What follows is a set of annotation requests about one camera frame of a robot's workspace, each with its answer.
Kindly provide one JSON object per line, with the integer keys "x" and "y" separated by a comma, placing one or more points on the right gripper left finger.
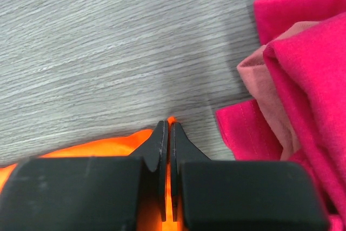
{"x": 81, "y": 193}

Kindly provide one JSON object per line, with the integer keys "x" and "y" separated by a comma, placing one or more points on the folded magenta t shirt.
{"x": 306, "y": 59}

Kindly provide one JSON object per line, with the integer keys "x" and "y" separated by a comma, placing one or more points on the folded salmon pink t shirt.
{"x": 259, "y": 83}

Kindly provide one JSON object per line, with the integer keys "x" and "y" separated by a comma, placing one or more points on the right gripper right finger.
{"x": 239, "y": 195}

